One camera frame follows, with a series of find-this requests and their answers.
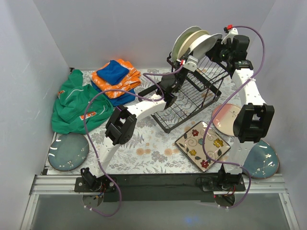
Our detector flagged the white scalloped plate back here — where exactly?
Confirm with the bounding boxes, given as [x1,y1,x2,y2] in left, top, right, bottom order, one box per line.
[188,34,222,60]

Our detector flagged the white scalloped plate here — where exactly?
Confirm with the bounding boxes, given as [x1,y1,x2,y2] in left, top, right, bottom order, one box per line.
[188,34,222,60]
[171,26,201,62]

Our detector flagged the cream and green round plate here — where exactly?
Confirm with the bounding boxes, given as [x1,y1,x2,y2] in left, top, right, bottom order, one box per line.
[177,30,209,59]

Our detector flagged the white scalloped plate front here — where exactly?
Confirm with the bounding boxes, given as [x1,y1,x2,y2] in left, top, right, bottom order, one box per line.
[171,26,201,62]

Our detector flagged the pink and cream round plate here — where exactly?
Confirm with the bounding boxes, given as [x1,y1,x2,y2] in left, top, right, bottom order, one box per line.
[213,103,241,137]

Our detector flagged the square floral plate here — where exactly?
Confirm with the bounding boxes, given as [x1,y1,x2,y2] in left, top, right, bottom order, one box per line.
[175,121,231,172]

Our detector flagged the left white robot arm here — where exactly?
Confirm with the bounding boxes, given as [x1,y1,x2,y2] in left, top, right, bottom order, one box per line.
[81,66,188,192]

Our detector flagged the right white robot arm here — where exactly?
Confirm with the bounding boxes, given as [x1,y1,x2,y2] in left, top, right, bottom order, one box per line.
[212,35,275,191]

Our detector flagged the blue cloth bottom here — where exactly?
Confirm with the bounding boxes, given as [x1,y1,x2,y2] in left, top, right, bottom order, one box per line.
[91,81,135,107]

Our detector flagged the blue folded towel top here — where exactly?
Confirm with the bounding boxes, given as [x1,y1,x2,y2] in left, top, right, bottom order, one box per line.
[96,60,129,85]

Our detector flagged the green jacket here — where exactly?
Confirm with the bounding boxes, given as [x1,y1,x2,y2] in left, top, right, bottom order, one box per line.
[51,69,113,135]

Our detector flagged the right blue glazed plate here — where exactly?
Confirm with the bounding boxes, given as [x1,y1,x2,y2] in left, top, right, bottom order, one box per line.
[244,140,279,179]

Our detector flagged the blue glazed plate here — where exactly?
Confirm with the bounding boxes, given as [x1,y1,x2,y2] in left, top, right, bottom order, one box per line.
[47,133,89,172]
[244,140,279,179]

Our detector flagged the left blue glazed plate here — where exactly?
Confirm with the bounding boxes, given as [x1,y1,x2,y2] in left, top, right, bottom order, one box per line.
[47,133,89,172]

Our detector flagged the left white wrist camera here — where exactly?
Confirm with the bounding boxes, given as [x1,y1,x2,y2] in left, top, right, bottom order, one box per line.
[180,55,199,72]

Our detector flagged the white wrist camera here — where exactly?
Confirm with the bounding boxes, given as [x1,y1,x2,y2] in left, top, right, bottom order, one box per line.
[221,24,238,45]
[180,55,199,72]

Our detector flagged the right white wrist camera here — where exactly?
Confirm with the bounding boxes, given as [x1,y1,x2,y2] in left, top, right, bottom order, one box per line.
[221,24,238,45]

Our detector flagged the black wire dish rack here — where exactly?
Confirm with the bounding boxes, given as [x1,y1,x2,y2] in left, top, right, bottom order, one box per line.
[152,57,229,133]

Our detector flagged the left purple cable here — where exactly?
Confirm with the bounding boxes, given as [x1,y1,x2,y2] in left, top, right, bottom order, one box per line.
[83,67,184,217]

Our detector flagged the purple cable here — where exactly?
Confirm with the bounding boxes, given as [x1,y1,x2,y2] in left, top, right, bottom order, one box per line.
[83,67,184,217]
[202,25,266,209]

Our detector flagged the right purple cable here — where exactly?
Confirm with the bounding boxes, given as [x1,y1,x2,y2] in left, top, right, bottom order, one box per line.
[202,25,266,209]

